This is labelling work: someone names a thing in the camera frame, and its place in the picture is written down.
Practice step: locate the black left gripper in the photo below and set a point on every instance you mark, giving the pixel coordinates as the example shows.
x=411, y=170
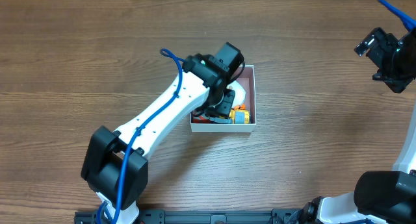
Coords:
x=223, y=107

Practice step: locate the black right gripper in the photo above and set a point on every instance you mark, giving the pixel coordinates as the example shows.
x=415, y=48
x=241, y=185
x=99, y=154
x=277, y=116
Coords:
x=377, y=50

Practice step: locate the white plush duck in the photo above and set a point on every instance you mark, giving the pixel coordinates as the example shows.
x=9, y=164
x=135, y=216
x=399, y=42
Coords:
x=240, y=93

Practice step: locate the yellow toy bulldozer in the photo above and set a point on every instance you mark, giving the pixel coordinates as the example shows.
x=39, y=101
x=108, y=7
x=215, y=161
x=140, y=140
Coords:
x=238, y=116

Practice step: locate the red toy ball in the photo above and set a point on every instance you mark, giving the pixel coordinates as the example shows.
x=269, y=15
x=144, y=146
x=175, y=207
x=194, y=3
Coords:
x=200, y=119

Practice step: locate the white box pink interior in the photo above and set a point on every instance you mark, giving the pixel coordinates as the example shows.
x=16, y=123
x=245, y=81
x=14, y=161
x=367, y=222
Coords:
x=247, y=81

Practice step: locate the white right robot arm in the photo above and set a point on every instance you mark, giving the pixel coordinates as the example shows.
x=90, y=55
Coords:
x=379, y=196

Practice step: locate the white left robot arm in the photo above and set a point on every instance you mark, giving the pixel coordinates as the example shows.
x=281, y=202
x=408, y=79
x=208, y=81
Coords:
x=116, y=164

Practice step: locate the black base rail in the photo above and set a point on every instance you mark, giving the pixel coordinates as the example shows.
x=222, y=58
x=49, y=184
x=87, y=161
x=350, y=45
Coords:
x=275, y=216

